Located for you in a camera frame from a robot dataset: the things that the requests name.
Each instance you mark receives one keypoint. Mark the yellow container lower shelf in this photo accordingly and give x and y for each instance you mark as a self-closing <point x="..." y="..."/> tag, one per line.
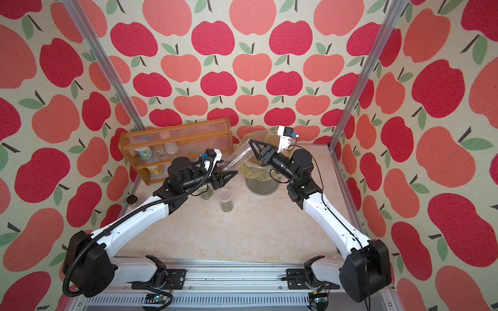
<point x="156" y="170"/>

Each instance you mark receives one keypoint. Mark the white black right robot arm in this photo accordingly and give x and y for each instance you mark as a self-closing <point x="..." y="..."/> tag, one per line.
<point x="366" y="268"/>

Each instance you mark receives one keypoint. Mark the small glass jar on shelf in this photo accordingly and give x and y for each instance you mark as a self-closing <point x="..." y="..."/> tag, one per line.
<point x="160" y="152"/>

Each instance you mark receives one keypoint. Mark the clear plastic jar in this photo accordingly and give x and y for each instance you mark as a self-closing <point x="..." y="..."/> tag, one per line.
<point x="239" y="158"/>

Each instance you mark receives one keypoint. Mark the wooden spice rack shelf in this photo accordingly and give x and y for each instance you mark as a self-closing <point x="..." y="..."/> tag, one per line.
<point x="193" y="139"/>

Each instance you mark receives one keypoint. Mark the second jar behind left arm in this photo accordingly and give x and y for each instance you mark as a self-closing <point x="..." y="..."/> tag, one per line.
<point x="205" y="192"/>

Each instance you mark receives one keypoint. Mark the small black lid spice jar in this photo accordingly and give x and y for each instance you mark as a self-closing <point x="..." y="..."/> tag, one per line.
<point x="132" y="201"/>

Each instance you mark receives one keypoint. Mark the green label cup on shelf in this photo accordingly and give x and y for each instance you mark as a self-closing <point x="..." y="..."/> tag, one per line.
<point x="144" y="152"/>

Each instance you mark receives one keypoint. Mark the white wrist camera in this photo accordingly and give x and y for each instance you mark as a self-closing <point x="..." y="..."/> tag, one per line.
<point x="214" y="154"/>
<point x="286" y="137"/>

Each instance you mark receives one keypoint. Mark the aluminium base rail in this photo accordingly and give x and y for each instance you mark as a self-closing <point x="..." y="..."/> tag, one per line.
<point x="224" y="285"/>

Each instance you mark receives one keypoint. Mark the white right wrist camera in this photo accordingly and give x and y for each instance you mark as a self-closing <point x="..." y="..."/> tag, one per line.
<point x="286" y="137"/>

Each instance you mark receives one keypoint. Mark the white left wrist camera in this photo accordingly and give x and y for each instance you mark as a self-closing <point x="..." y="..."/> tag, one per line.
<point x="214" y="154"/>

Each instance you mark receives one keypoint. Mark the right aluminium frame post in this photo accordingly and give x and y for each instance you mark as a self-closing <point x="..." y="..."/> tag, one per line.
<point x="391" y="19"/>

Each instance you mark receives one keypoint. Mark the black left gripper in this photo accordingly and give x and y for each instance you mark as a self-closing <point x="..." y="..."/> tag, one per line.
<point x="219" y="179"/>

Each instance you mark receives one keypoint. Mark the white bottle on shelf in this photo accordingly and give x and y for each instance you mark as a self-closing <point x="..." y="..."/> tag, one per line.
<point x="171" y="148"/>

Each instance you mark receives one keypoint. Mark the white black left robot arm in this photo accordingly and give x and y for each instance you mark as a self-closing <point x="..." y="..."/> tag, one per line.
<point x="90" y="265"/>

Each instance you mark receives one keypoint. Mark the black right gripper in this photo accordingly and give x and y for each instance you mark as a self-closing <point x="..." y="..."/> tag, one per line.
<point x="266" y="154"/>

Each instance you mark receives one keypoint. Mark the aluminium frame post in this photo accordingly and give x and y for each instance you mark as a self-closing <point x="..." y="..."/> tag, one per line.
<point x="84" y="26"/>
<point x="391" y="19"/>

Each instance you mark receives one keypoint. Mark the yellow plastic bin liner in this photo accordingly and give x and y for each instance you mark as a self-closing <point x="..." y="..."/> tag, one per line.
<point x="266" y="137"/>

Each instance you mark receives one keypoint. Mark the clear jar with mung beans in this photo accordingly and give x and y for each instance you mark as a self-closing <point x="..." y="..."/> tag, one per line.
<point x="225" y="199"/>

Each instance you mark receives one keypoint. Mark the left aluminium frame post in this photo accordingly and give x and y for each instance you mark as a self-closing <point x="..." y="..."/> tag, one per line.
<point x="84" y="26"/>

